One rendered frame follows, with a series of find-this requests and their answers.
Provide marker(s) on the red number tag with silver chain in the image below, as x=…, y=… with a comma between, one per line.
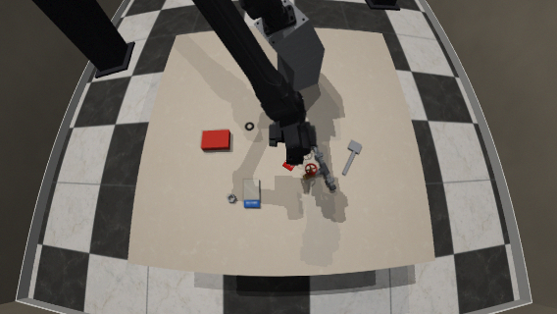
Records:
x=288, y=166

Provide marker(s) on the red flat block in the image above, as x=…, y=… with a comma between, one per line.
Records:
x=215, y=140

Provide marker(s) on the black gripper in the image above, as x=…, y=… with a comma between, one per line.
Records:
x=275, y=134

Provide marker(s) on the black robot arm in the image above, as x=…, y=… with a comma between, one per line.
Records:
x=272, y=90

